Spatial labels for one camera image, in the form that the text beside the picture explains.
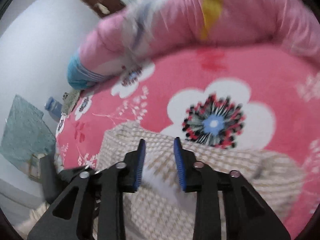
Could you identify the pink floral bed blanket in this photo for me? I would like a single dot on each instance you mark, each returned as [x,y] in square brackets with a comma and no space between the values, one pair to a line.
[249,98]

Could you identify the blue water bottle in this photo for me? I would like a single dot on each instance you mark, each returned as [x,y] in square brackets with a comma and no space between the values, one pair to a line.
[54,108]

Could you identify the pink rolled quilt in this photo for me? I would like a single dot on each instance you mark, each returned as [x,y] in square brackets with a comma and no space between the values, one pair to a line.
[147,28]

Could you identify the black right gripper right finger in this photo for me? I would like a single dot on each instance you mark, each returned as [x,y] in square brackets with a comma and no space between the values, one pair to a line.
[225,196]

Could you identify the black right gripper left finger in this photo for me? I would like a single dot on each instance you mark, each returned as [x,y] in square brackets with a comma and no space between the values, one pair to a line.
[93,194]

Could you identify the beige houndstooth coat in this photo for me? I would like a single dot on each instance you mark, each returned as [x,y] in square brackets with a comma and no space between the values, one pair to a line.
[160,209]

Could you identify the teal patterned cloth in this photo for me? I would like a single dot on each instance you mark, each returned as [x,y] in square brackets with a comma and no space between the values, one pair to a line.
[25,134]

